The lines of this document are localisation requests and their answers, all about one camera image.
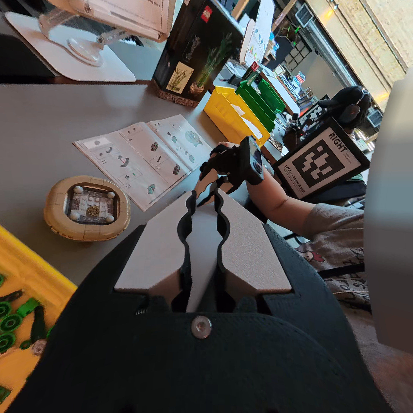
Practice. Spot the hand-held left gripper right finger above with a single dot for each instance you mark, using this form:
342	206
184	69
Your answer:
255	258

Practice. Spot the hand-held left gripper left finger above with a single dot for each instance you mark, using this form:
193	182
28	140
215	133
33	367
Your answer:
155	258

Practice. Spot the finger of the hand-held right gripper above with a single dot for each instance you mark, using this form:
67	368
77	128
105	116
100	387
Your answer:
201	187
211	193

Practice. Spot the yellow plastic bin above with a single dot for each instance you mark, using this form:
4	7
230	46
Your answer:
32	258
226	116

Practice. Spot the pile of green brick parts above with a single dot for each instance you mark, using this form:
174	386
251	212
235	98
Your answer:
9	322

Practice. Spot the person's right forearm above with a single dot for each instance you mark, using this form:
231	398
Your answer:
277	206

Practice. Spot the grey desk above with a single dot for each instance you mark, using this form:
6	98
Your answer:
48	129

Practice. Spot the person's right hand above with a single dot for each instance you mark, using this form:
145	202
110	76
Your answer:
227	144

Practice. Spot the white plastic bag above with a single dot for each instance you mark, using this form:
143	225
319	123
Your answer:
248	124

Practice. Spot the green plastic bin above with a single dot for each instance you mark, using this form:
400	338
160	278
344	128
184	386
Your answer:
255	106
274	96

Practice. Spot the building instruction booklet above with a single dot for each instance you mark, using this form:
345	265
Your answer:
135	151

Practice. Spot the person in grey shirt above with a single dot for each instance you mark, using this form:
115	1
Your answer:
335	226

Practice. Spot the small red green box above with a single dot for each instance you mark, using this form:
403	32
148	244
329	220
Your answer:
253	69

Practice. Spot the tan brick-built pot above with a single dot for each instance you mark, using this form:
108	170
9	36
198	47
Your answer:
55	206

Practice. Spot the black bamboo set box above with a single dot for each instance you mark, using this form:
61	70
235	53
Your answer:
187	48

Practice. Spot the white document display stand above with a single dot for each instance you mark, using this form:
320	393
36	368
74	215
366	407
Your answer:
96	64

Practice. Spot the wall air vent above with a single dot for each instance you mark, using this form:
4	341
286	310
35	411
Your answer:
304	16

